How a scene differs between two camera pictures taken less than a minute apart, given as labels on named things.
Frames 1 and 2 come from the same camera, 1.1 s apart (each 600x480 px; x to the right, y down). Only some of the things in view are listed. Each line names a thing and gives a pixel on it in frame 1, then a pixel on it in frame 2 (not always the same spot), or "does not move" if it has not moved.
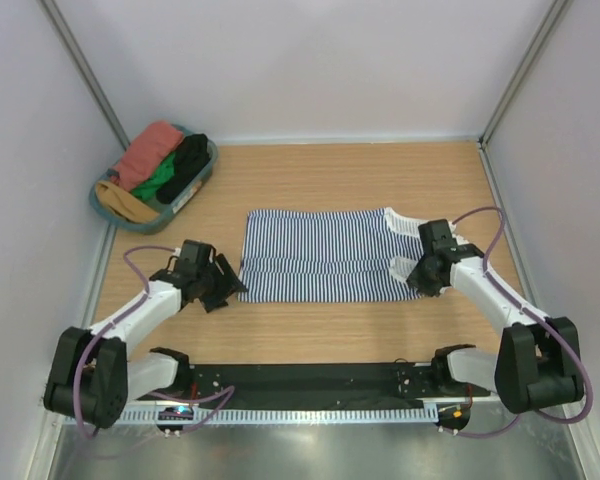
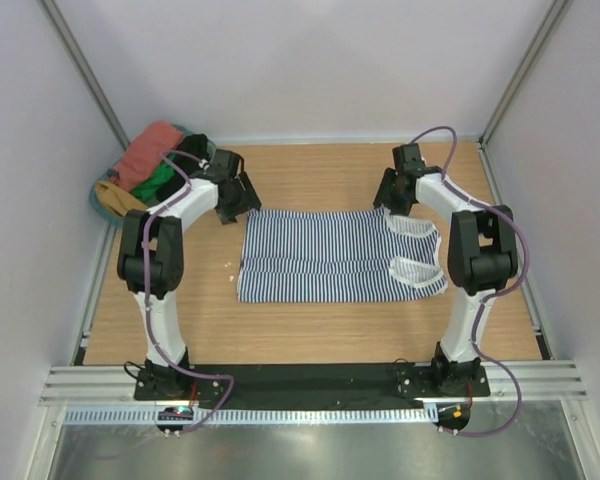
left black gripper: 228,284 to 248,200
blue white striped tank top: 327,254 does not move
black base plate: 312,383 does not move
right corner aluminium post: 553,13 does not move
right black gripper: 416,280 to 383,195
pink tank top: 150,147 does not move
